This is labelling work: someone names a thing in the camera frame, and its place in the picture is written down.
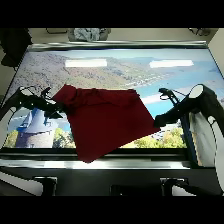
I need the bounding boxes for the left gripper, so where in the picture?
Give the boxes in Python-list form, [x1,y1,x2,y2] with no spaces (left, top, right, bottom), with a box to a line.
[43,99,65,120]

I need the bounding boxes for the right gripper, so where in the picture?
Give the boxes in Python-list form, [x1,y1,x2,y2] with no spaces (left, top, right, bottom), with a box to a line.
[153,109,182,129]

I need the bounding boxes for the red T-shirt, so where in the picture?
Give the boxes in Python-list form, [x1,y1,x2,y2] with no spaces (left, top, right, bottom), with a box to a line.
[51,84,162,164]

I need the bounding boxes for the heap of clothes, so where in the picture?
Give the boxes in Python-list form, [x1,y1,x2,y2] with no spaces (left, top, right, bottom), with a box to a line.
[68,27,111,42]

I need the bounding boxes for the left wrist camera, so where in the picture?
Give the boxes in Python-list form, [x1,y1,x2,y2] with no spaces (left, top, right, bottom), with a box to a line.
[40,87,54,101]

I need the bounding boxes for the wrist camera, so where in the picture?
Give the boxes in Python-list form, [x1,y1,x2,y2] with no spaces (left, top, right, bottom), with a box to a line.
[40,87,54,101]
[158,87,175,102]

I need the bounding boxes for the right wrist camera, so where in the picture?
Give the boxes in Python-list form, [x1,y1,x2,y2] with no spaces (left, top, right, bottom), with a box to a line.
[158,87,175,102]

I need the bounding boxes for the black cable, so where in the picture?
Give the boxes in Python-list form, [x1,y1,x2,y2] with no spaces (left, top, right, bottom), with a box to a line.
[168,88,193,101]

